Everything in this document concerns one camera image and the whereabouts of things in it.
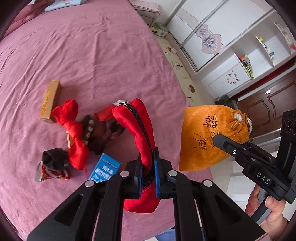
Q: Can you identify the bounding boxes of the orange drawstring cloth bag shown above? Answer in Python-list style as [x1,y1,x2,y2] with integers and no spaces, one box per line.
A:
[179,105,252,171]

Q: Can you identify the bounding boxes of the red snack wrapper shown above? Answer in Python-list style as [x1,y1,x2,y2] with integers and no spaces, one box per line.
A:
[35,161,71,182]

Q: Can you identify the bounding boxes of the brown knit sock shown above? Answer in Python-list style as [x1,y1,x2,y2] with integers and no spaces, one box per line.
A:
[80,115,125,156]

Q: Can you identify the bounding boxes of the red zippered fabric pouch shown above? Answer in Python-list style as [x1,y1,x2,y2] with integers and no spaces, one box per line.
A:
[95,98,160,213]

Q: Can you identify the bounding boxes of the red satin bow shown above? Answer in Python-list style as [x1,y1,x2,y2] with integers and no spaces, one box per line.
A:
[51,99,89,170]

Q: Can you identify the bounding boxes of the person's right hand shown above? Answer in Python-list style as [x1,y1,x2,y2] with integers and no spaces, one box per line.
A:
[245,184,290,240]

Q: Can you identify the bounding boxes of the blue white small box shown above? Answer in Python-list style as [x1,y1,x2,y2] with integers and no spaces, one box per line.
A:
[89,153,121,183]

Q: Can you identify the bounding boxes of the dark green round stool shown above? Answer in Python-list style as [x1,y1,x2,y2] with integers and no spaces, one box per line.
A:
[214,95,239,110]

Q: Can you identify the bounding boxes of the brown wooden door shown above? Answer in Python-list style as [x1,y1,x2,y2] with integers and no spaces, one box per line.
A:
[237,70,296,138]

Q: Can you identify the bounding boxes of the person's blue trousers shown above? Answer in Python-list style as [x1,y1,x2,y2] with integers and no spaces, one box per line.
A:
[155,227,206,241]

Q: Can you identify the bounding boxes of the cartoon patterned floor mat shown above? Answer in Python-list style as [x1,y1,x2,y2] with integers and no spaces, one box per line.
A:
[157,36,203,106]

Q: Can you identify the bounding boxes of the white wardrobe with shelves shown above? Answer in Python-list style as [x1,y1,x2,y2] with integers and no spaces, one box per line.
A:
[167,0,295,99]

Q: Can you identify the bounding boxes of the gold cardboard box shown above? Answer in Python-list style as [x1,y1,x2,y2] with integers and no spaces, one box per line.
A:
[40,80,61,123]

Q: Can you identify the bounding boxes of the pink bed sheet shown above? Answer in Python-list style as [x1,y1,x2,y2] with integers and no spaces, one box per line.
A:
[0,0,213,241]

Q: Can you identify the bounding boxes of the white bedside table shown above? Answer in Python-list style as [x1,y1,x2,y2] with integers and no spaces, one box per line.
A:
[129,0,162,27]

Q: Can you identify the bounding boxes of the light blue pillow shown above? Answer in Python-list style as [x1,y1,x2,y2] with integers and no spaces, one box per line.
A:
[45,0,87,12]

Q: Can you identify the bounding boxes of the black fuzzy hair tie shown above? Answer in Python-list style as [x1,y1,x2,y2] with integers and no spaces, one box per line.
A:
[42,148,70,172]

